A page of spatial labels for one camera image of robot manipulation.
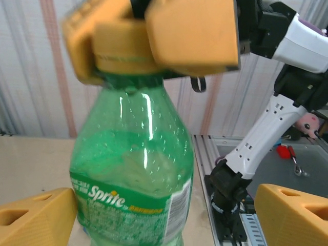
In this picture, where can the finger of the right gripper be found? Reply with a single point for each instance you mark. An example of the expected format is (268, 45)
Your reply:
(194, 33)
(79, 38)

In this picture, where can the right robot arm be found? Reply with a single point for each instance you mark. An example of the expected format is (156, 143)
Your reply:
(269, 133)

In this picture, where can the red tag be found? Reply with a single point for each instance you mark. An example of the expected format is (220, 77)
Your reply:
(283, 151)

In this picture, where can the grey metal shelf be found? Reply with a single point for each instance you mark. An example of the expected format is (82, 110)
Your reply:
(315, 164)

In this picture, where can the green Sprite bottle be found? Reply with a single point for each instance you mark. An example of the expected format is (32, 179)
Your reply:
(128, 141)

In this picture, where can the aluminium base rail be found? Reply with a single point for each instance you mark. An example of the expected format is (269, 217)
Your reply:
(202, 159)

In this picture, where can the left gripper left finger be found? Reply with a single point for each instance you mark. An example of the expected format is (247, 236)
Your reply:
(33, 220)

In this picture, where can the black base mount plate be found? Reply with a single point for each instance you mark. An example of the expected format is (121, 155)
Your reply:
(230, 234)

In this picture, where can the pink plush toy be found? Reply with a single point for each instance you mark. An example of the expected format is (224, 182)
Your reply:
(308, 123)

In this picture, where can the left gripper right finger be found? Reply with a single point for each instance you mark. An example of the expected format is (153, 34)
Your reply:
(294, 220)

